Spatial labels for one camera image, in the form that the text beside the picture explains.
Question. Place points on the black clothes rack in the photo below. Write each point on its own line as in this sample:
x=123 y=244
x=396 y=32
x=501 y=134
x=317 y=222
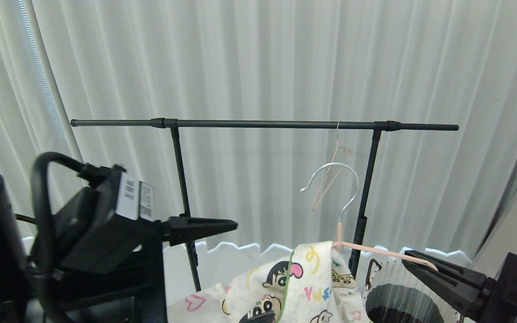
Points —
x=263 y=124

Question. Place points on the cream printed garment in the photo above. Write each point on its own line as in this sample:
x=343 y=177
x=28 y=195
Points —
x=312 y=273

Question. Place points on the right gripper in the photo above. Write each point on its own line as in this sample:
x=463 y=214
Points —
x=514 y=296

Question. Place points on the pink clothes hanger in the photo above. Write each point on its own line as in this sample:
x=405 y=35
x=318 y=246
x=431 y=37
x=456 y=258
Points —
x=339 y=233
x=338 y=132

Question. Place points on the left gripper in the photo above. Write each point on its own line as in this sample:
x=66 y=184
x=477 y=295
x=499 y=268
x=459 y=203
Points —
x=119 y=300

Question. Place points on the white curtain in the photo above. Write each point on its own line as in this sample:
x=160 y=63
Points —
x=240 y=54

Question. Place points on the white laundry basket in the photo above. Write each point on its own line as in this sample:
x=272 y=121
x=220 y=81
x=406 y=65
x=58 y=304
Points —
x=402 y=278

